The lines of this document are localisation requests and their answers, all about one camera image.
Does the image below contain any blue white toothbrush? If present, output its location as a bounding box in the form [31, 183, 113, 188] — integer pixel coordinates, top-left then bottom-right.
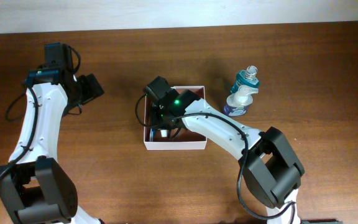
[149, 129, 155, 142]

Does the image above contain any red green toothpaste tube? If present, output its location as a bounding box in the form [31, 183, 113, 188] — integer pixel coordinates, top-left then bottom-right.
[160, 129, 168, 138]

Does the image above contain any foam handwash pump bottle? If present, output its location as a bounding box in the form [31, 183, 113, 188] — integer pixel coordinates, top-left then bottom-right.
[223, 85, 259, 117]

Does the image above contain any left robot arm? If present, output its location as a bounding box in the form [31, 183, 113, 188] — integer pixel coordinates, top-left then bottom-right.
[0, 43, 104, 223]

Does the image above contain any pink open cardboard box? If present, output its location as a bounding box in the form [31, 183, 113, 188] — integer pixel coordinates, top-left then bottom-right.
[143, 86, 208, 151]

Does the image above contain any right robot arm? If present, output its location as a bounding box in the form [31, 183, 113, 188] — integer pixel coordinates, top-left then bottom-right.
[141, 77, 305, 223]

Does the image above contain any teal mouthwash bottle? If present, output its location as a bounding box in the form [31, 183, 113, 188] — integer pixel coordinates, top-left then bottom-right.
[230, 65, 260, 94]

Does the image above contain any right black cable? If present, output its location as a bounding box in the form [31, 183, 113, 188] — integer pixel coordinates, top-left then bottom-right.
[134, 93, 296, 222]

